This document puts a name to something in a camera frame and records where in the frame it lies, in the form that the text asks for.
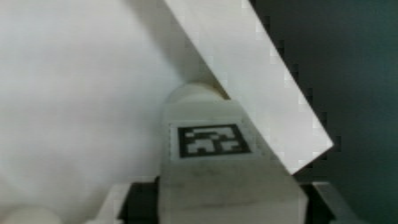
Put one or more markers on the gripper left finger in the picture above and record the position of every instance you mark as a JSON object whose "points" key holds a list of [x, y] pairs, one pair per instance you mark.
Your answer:
{"points": [[130, 204]]}

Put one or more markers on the white square tabletop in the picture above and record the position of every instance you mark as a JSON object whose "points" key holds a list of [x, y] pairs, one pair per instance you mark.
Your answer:
{"points": [[96, 56]]}

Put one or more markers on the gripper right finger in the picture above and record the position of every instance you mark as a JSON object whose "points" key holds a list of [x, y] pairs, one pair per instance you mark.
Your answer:
{"points": [[329, 210]]}

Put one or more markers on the white table leg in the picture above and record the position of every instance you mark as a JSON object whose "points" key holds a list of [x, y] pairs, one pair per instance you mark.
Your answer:
{"points": [[226, 185]]}

